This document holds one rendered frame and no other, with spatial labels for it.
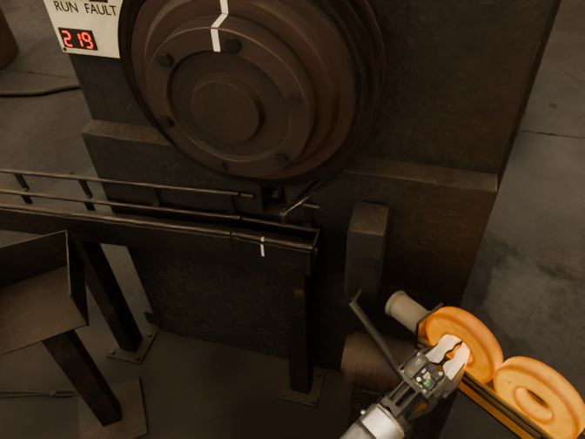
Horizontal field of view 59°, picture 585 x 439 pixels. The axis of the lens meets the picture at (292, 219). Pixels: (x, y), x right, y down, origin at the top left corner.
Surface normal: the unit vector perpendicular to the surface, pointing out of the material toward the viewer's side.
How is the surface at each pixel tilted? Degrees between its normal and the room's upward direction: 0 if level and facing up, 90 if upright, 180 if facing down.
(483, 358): 90
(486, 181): 0
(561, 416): 90
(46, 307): 5
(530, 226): 0
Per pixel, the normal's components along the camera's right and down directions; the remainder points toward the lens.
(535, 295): -0.04, -0.70
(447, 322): -0.77, 0.47
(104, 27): -0.26, 0.69
